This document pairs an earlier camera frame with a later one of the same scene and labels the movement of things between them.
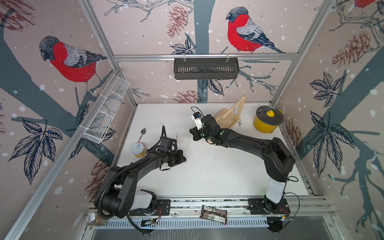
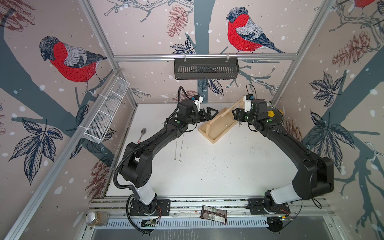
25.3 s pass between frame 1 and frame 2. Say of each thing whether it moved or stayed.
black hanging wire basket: stayed
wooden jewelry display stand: stayed
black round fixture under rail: stayed
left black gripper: moved
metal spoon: stayed
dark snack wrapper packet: stayed
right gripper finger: moved
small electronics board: stayed
